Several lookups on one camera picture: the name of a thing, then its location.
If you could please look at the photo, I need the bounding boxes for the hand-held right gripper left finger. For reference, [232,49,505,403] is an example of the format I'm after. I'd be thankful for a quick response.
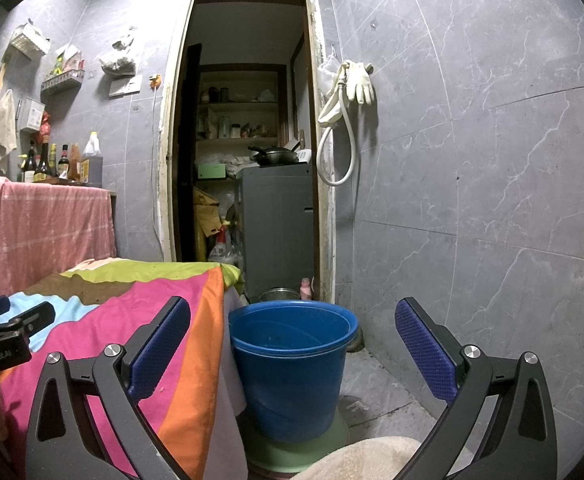
[24,296,193,480]

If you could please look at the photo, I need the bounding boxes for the grey cabinet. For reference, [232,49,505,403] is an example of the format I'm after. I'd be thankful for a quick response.
[236,162,317,301]

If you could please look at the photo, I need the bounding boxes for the blue plastic bucket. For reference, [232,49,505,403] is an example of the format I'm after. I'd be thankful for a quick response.
[228,300,359,443]

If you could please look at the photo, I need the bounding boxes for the hanging bag of garlic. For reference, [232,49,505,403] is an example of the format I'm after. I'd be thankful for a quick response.
[99,27,138,77]

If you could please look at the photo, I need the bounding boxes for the metal pot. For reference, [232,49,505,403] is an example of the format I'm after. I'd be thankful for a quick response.
[258,287,300,303]

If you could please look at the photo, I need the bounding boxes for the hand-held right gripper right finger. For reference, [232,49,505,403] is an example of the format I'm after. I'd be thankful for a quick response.
[394,297,558,480]

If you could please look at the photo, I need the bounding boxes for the beige hanging rag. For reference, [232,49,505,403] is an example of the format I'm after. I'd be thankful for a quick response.
[0,89,19,158]

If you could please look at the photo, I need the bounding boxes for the white wall socket panel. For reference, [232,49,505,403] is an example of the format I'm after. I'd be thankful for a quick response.
[108,75,144,97]

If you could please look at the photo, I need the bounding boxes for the white wall basket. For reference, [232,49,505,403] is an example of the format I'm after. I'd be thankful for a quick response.
[9,22,52,57]

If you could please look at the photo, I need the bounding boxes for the dark bottle with white label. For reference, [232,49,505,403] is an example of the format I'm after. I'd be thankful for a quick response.
[23,141,39,183]

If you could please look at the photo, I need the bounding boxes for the white wall box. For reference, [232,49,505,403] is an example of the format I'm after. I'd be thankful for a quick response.
[18,96,47,133]

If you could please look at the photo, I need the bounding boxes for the green round stool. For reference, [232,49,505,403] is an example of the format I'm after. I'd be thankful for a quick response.
[244,405,350,473]

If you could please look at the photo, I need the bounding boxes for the large oil jug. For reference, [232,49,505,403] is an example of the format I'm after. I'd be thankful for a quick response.
[81,131,104,186]

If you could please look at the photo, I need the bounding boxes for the orange brown sauce bottle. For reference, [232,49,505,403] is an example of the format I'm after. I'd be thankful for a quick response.
[68,143,83,181]

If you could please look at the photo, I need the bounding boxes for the wooden shelf unit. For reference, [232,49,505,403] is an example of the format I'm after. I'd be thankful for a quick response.
[194,64,287,156]

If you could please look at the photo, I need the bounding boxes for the white sheet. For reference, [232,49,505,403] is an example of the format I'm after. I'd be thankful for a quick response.
[216,282,251,480]

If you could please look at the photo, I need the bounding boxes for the pink checked cloth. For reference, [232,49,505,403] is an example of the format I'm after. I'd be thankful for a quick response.
[0,176,118,306]

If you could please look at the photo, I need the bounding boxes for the yellow bag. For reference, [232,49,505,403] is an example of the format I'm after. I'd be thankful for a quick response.
[193,185,223,261]

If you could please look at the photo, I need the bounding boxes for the grey wall rack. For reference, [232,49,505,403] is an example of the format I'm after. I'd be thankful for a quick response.
[40,67,85,95]

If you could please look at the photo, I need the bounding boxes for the beige fleece cloth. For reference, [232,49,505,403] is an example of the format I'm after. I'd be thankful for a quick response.
[292,436,423,480]

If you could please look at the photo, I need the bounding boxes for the wooden door frame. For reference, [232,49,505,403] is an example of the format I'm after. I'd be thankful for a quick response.
[156,0,337,303]

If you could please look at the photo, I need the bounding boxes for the dark bottle with yellow label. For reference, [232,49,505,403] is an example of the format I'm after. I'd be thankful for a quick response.
[36,142,52,181]

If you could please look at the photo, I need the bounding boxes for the multicolour patchwork blanket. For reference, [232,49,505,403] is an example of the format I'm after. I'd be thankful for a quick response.
[0,259,245,480]

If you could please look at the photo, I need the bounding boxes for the black wok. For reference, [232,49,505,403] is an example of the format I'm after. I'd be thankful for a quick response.
[248,144,303,167]

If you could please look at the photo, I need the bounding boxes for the white hose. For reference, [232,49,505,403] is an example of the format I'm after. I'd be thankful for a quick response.
[317,62,357,187]

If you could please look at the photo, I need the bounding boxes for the white rubber glove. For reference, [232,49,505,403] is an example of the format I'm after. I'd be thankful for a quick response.
[346,60,375,106]

